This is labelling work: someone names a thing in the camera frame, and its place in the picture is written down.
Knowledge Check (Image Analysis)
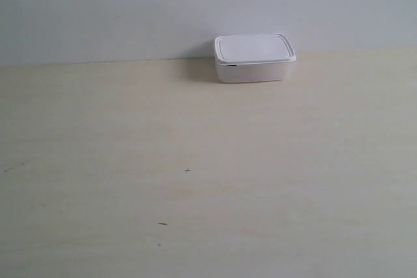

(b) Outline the white lidded plastic container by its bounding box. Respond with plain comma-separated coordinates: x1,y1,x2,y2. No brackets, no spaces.
214,34,296,83

